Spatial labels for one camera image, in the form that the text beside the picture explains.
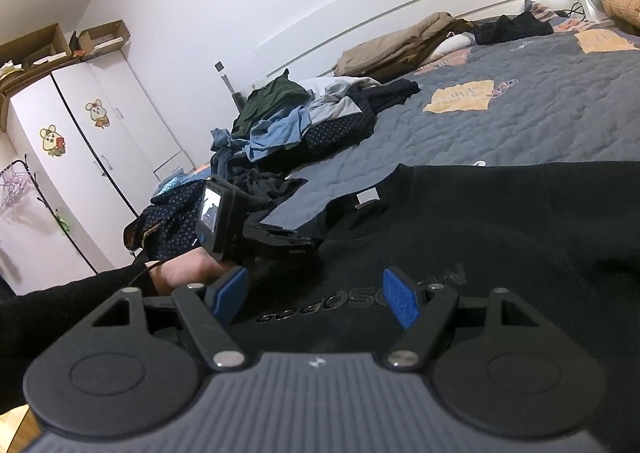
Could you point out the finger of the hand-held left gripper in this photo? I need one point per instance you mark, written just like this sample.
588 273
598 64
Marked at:
280 245

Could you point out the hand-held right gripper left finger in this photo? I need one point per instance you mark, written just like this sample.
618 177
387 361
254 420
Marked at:
230 294

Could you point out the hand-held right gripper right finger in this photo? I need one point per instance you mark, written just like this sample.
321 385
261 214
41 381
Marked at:
402 298

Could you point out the black sweatshirt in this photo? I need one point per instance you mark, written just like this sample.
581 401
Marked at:
500 243

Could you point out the person's left forearm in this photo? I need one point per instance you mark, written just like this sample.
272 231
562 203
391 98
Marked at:
60 305

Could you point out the black clothes rack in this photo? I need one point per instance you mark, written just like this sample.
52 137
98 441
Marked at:
50 213

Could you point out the person's left hand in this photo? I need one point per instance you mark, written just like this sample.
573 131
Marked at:
185 273

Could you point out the charcoal thin garment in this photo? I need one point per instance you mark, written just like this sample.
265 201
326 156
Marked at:
270 188

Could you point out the navy dotted jacket orange lining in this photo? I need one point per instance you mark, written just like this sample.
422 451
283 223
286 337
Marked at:
170 218

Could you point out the teal chevron towel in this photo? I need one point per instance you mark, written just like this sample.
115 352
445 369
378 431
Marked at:
172 185

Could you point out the blue-grey denim garment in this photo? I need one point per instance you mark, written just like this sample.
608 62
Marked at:
227 148

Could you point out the light blue garment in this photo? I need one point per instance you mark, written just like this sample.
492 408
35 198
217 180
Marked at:
275 138

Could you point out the black hairbrush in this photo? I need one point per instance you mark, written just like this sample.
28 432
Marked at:
239 101

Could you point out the small navy dotted garment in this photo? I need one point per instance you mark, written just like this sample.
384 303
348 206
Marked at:
340 130

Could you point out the dark green garment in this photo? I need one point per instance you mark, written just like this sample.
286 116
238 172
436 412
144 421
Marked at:
267 100

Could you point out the white wardrobe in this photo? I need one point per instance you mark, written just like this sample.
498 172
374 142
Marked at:
100 148

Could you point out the white grey garment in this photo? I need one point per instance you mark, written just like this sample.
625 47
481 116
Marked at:
335 98

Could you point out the green hanging toy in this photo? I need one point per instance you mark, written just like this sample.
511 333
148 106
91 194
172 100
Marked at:
64 224

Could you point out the grey quilted bedspread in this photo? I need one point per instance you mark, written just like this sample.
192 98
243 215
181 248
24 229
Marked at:
475 133

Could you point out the small black garment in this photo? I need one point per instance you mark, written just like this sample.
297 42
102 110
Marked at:
390 92

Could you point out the cartoon mouse sticker red patch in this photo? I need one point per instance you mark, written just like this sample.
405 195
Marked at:
52 140

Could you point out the bunch of pink hangers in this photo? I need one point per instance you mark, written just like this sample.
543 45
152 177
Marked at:
11 188

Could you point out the open cardboard box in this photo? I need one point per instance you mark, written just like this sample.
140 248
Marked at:
107 35
10 75
47 45

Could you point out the khaki folded garment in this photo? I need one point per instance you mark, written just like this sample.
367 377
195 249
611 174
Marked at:
390 48

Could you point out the white folded garment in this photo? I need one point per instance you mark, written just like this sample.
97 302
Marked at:
452 43

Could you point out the white headboard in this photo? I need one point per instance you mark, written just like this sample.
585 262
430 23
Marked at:
400 3

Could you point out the crumpled black garment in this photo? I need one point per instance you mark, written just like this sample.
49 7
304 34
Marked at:
515 28

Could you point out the beige wicker pillow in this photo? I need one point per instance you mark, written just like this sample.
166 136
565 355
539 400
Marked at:
622 0

